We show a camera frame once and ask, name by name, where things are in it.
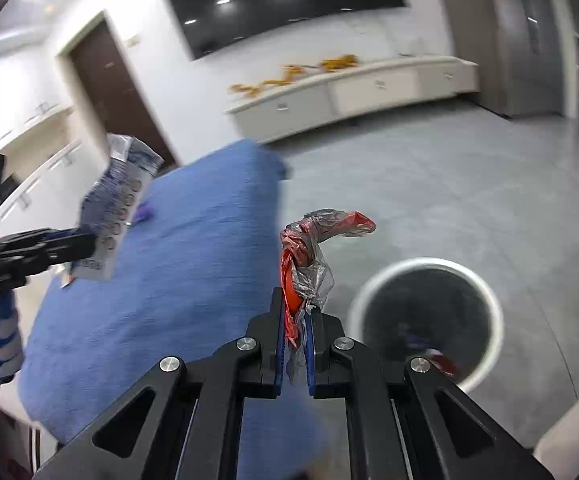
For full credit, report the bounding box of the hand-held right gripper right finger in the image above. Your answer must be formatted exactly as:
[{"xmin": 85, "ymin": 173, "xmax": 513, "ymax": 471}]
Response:
[{"xmin": 304, "ymin": 307, "xmax": 555, "ymax": 480}]

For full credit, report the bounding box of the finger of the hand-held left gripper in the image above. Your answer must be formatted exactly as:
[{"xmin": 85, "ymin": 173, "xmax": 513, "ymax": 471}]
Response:
[
  {"xmin": 0, "ymin": 227, "xmax": 98, "ymax": 263},
  {"xmin": 0, "ymin": 255, "xmax": 73, "ymax": 288}
]

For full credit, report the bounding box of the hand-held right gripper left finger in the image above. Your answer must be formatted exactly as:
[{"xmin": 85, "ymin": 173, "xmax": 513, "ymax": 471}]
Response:
[{"xmin": 32, "ymin": 287, "xmax": 290, "ymax": 480}]

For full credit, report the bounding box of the white blue printed packet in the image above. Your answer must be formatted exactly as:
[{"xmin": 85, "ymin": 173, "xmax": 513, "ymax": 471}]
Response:
[{"xmin": 62, "ymin": 133, "xmax": 165, "ymax": 288}]

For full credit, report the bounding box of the red clear plastic wrapper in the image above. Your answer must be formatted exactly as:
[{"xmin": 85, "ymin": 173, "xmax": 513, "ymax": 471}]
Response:
[{"xmin": 280, "ymin": 208, "xmax": 376, "ymax": 383}]

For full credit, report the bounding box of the white round trash bin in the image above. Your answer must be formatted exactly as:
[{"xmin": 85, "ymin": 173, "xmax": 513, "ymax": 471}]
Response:
[{"xmin": 347, "ymin": 257, "xmax": 504, "ymax": 393}]

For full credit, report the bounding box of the white built-in cabinet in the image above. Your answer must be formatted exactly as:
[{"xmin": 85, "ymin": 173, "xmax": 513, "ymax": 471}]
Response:
[{"xmin": 0, "ymin": 35, "xmax": 88, "ymax": 241}]

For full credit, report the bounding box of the small purple wrapper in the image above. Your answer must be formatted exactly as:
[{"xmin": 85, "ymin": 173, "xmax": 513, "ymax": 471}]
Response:
[{"xmin": 130, "ymin": 201, "xmax": 156, "ymax": 225}]

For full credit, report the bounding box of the blue rug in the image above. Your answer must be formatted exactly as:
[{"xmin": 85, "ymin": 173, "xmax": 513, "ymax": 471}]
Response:
[{"xmin": 17, "ymin": 139, "xmax": 330, "ymax": 480}]

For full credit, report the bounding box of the red blue crumpled wrapper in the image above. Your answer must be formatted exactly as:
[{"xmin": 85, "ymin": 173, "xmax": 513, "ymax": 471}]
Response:
[{"xmin": 402, "ymin": 327, "xmax": 457, "ymax": 378}]

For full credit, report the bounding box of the brown entrance door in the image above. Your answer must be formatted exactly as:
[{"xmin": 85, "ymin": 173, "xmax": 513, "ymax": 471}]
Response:
[{"xmin": 67, "ymin": 22, "xmax": 180, "ymax": 168}]

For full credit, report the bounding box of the white grey television cabinet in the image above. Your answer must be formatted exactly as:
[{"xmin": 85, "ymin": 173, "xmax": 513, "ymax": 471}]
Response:
[{"xmin": 224, "ymin": 55, "xmax": 480, "ymax": 145}]

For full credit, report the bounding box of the long golden dragon figurine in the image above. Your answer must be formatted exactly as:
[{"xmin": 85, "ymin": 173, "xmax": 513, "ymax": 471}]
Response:
[{"xmin": 228, "ymin": 81, "xmax": 266, "ymax": 99}]

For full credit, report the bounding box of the small golden dragon figurine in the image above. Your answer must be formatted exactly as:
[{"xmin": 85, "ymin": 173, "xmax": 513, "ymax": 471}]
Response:
[{"xmin": 270, "ymin": 63, "xmax": 316, "ymax": 87}]

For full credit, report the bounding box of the golden tiger figurine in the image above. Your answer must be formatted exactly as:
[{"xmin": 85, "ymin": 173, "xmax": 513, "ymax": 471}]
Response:
[{"xmin": 319, "ymin": 54, "xmax": 361, "ymax": 73}]

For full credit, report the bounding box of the grey steel refrigerator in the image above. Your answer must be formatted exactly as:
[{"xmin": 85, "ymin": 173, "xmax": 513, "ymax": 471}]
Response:
[{"xmin": 432, "ymin": 0, "xmax": 579, "ymax": 120}]

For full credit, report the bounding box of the black wall television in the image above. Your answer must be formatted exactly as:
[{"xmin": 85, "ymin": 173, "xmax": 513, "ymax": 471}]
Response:
[{"xmin": 157, "ymin": 0, "xmax": 409, "ymax": 61}]

